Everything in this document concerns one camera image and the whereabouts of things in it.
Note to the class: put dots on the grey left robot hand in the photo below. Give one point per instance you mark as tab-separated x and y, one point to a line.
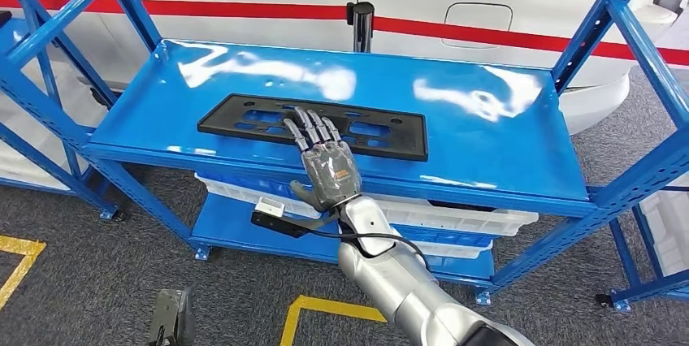
189	316

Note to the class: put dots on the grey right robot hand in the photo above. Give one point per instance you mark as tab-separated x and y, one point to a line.
329	177

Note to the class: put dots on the black plastic mounting plate part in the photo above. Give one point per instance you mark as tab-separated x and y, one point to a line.
220	123

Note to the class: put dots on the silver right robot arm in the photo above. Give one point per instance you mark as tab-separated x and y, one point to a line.
398	284

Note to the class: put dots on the blue metal shelf rack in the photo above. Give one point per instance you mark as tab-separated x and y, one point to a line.
651	287
457	134
107	213

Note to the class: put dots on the white plastic crate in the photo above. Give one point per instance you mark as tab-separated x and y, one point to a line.
457	220
226	196
457	252

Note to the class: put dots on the red barrier belt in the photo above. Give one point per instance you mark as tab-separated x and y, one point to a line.
215	8
511	37

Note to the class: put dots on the stacked white plastic crates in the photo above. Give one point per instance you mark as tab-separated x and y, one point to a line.
667	230
21	163

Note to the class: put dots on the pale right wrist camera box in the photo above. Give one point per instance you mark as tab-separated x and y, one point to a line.
269	207

